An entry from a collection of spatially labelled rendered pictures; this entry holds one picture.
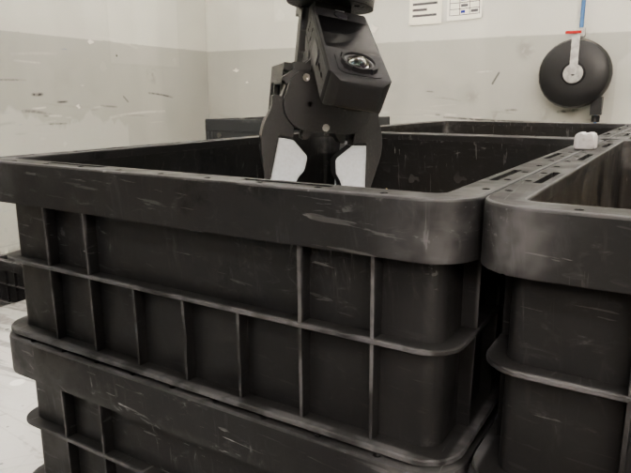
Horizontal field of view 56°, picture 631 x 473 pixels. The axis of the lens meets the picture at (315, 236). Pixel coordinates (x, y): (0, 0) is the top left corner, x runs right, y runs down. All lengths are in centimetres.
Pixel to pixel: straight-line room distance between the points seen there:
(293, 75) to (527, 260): 31
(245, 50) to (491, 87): 182
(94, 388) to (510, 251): 25
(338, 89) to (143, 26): 399
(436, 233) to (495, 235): 2
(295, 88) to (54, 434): 30
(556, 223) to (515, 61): 361
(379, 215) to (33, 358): 25
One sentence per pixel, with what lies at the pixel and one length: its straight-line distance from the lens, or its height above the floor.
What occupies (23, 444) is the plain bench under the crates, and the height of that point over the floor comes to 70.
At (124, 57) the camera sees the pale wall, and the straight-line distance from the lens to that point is 423.
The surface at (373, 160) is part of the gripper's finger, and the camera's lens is 50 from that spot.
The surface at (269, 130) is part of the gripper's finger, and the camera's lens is 48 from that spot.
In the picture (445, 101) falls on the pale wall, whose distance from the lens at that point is 390.
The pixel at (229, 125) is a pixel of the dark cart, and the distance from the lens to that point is 211.
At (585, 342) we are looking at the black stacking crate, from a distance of 23.
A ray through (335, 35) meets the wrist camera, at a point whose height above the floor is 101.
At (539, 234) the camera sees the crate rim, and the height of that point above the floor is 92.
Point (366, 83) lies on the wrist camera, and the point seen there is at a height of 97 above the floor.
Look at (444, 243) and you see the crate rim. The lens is 22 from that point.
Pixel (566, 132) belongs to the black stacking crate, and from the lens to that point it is 100.
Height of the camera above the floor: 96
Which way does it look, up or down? 13 degrees down
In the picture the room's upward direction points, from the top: straight up
